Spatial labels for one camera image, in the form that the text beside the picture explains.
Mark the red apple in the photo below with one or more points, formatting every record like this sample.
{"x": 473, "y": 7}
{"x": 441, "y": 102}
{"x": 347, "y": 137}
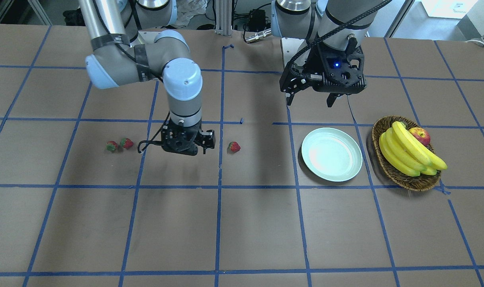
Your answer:
{"x": 421, "y": 135}

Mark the aluminium frame post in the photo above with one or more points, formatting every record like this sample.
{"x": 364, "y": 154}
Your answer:
{"x": 223, "y": 16}

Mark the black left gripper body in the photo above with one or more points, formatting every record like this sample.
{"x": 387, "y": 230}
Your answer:
{"x": 314, "y": 62}

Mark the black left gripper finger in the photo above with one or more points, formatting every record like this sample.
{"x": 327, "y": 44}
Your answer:
{"x": 331, "y": 99}
{"x": 290, "y": 97}

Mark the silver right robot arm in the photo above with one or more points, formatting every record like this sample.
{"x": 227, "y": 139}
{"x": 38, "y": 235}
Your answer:
{"x": 117, "y": 59}

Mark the red strawberry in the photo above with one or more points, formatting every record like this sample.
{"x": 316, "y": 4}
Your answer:
{"x": 126, "y": 143}
{"x": 234, "y": 147}
{"x": 112, "y": 146}

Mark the pale green plate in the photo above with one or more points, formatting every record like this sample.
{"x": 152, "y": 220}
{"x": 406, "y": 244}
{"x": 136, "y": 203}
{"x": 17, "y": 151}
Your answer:
{"x": 331, "y": 154}

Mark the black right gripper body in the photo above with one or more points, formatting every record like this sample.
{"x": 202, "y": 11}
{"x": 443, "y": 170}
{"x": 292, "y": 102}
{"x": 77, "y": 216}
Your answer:
{"x": 207, "y": 139}

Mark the yellow banana bunch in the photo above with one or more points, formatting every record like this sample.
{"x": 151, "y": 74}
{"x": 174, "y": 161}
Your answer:
{"x": 404, "y": 152}

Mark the brown wicker basket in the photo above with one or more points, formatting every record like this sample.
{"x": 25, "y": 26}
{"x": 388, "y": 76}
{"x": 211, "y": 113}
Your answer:
{"x": 384, "y": 169}

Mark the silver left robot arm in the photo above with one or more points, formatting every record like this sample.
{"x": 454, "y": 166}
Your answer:
{"x": 323, "y": 21}

